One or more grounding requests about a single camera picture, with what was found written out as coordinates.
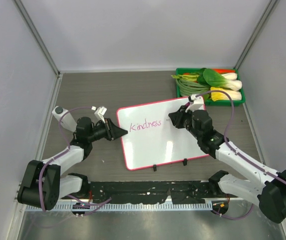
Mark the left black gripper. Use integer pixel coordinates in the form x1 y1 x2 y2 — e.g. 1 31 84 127
88 118 128 143

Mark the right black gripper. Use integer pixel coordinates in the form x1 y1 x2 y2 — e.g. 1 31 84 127
169 105 202 140

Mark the pink framed whiteboard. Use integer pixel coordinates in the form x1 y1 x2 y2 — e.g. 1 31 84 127
116 97 206 171

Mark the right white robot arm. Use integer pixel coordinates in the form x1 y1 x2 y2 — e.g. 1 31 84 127
168 105 286 224

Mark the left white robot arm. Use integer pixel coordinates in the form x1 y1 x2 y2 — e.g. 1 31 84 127
17 117 128 211

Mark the green long beans bundle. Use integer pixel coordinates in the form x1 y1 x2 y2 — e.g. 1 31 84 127
175 79 210 98

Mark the green bok choy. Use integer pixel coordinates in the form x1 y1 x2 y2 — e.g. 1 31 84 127
197 68 242 91

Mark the green plastic tray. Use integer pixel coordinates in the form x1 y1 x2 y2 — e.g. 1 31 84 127
172 68 245 106

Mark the yellow bok choy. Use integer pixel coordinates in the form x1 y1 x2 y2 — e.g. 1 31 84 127
210 87 242 102

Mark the orange carrot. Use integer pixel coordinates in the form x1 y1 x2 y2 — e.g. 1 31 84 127
213 68 235 74

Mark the white bok choy back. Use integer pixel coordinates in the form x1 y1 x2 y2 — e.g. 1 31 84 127
221 72 238 81

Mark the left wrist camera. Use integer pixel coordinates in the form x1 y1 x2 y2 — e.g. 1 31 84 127
94 106 107 122

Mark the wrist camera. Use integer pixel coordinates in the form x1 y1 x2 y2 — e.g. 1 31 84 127
186 94 204 112
94 106 107 122

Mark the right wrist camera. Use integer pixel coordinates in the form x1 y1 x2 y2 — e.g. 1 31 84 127
186 94 204 112

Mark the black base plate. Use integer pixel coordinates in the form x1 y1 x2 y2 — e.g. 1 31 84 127
60 179 239 204

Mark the white slotted cable duct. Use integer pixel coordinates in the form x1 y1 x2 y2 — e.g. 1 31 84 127
25 201 213 212

